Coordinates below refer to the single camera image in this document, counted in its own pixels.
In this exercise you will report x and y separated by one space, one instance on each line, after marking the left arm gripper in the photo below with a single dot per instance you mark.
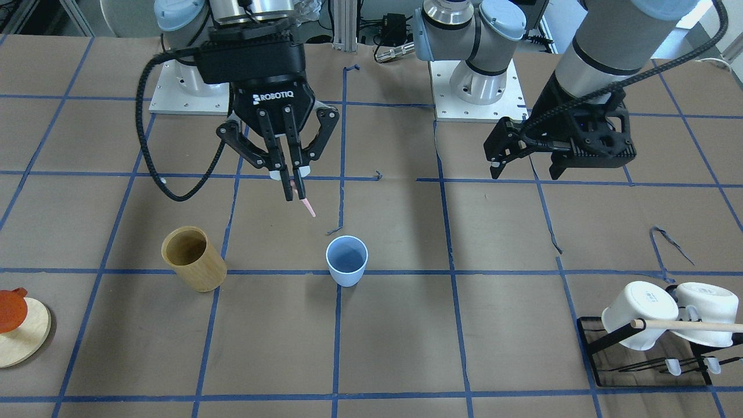
544 107

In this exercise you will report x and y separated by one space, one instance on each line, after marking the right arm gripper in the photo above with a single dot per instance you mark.
271 100

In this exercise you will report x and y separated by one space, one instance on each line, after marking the pink chopstick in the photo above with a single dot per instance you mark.
309 206

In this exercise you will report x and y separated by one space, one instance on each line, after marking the light blue plastic cup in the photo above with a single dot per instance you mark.
346 258

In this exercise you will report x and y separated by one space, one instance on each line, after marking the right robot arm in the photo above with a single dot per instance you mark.
185 24

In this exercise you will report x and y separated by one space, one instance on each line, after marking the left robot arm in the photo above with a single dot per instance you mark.
609 49

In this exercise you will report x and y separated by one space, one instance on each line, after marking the white cup on rack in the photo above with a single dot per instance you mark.
639 300
712 304

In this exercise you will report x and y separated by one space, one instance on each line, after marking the bamboo cylinder holder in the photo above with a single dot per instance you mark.
194 259

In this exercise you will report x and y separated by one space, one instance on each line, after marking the orange mug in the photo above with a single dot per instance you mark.
14 309

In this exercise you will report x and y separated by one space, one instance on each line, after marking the wooden mug tree stand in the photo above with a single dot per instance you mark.
20 344

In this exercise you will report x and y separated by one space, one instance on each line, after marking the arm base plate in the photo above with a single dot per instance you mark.
461 95
181 91

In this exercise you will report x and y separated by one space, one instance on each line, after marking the aluminium frame post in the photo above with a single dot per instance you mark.
344 18

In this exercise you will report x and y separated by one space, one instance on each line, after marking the black wire cup rack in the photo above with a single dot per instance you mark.
645 353

